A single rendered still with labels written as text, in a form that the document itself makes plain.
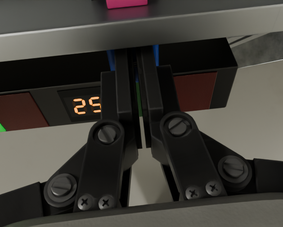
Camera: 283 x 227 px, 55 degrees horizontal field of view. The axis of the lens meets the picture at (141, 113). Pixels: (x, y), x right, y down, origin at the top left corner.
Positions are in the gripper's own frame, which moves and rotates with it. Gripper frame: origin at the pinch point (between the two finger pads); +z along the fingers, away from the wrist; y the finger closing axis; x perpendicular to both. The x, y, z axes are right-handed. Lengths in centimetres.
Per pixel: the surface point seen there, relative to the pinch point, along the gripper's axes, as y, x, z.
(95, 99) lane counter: -2.7, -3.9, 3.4
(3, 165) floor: -44, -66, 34
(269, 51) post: 40, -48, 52
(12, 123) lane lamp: -8.5, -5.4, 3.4
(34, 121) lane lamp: -7.0, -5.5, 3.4
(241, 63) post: 31, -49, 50
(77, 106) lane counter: -3.9, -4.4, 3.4
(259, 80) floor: 37, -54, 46
